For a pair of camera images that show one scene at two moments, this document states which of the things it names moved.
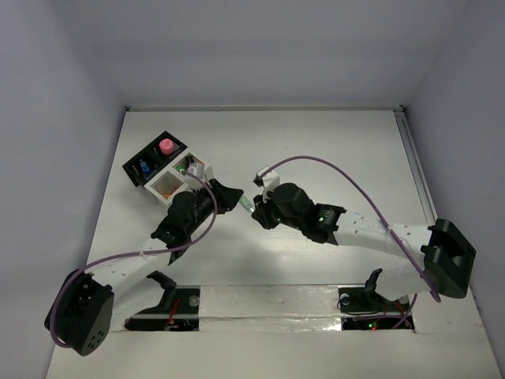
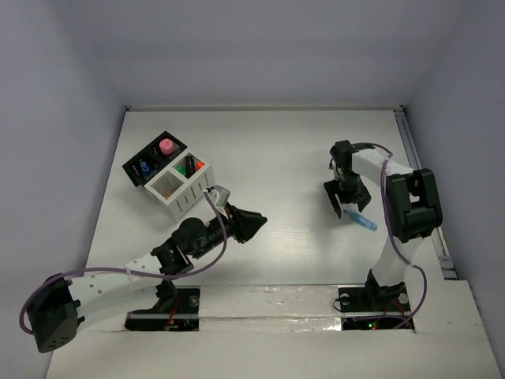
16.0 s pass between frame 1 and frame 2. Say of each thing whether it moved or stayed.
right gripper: moved
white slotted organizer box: stayed
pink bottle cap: stayed
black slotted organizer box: stayed
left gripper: moved
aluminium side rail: stayed
